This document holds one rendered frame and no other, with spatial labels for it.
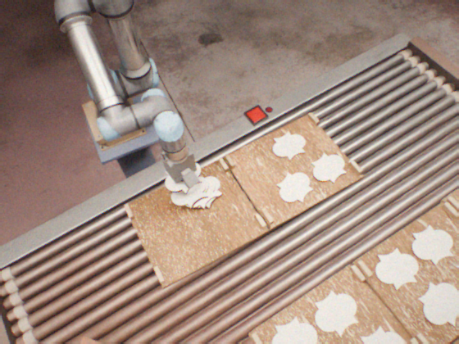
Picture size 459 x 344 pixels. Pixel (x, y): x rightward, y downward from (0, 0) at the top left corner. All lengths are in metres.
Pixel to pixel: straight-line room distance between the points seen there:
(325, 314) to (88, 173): 1.93
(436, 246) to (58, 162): 2.33
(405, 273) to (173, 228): 0.79
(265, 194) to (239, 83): 1.69
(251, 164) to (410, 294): 0.71
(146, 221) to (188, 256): 0.21
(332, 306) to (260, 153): 0.62
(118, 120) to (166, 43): 2.31
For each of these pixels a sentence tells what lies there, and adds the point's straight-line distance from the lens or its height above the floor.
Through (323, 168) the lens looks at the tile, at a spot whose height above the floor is 0.95.
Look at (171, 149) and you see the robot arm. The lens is 1.19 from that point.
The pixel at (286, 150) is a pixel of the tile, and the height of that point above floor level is 0.95.
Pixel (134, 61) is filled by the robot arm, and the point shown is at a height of 1.25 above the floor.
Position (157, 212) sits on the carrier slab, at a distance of 1.51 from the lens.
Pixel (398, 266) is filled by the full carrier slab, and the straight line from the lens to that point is 1.48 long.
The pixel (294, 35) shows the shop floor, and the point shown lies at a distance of 3.48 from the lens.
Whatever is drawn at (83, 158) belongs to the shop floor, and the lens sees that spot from 2.92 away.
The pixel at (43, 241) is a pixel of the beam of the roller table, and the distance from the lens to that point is 1.64.
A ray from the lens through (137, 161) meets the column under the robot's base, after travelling 1.92.
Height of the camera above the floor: 2.28
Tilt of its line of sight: 60 degrees down
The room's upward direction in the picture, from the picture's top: 6 degrees counter-clockwise
